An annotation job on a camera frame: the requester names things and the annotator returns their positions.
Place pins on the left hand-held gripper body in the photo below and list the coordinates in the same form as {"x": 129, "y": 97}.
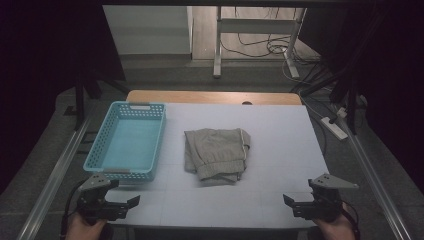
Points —
{"x": 96, "y": 205}

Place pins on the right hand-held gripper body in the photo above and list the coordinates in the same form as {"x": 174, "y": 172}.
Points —
{"x": 325, "y": 205}

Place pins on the light blue plastic basket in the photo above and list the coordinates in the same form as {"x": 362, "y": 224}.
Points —
{"x": 130, "y": 146}

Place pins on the grey pants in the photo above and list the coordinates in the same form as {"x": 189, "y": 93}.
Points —
{"x": 216, "y": 153}

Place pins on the person's right hand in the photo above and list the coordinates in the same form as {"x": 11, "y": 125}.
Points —
{"x": 335, "y": 230}

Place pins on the person's left hand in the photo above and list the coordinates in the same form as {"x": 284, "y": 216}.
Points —
{"x": 81, "y": 230}

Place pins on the white table mat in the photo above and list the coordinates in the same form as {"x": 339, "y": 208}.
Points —
{"x": 280, "y": 133}

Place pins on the white power strip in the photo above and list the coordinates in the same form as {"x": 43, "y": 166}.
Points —
{"x": 334, "y": 128}

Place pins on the white plug adapter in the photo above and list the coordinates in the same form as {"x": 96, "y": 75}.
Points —
{"x": 341, "y": 111}

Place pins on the black metal stand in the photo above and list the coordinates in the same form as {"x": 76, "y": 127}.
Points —
{"x": 351, "y": 106}
{"x": 80, "y": 100}

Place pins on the wooden table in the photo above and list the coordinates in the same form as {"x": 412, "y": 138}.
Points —
{"x": 206, "y": 97}

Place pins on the white cabinet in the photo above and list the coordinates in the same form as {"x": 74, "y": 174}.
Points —
{"x": 146, "y": 30}

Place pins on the aluminium rail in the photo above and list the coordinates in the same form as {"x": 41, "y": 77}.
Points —
{"x": 53, "y": 181}
{"x": 373, "y": 180}

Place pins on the white metal desk frame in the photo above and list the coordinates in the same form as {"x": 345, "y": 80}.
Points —
{"x": 255, "y": 26}

